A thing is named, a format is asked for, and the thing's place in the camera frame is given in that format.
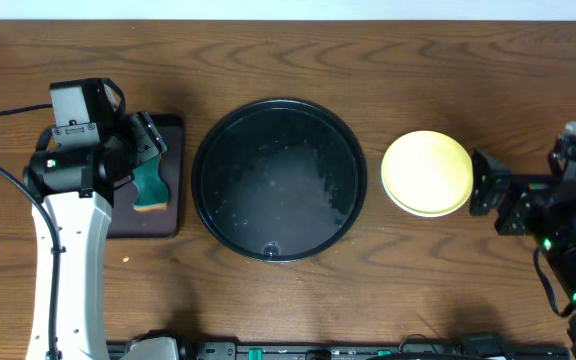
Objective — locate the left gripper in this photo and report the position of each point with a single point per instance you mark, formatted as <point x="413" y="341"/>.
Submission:
<point x="147" y="136"/>

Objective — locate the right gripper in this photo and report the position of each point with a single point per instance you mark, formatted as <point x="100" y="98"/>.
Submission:
<point x="529" y="191"/>

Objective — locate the green sponge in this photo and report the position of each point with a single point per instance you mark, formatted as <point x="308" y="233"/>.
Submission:
<point x="152" y="192"/>

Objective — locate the yellow plate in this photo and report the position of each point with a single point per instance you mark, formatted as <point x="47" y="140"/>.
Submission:
<point x="426" y="155"/>

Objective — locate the light green plate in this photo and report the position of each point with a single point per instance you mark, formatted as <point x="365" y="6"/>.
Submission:
<point x="427" y="198"/>

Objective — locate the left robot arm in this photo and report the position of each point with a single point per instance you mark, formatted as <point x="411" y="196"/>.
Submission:
<point x="94" y="148"/>

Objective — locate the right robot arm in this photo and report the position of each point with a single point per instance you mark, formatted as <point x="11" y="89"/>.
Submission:
<point x="542" y="206"/>

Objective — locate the round black tray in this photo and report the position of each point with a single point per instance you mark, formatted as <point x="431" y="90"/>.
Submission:
<point x="279" y="180"/>

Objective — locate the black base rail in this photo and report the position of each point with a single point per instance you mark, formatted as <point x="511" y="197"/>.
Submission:
<point x="162" y="345"/>

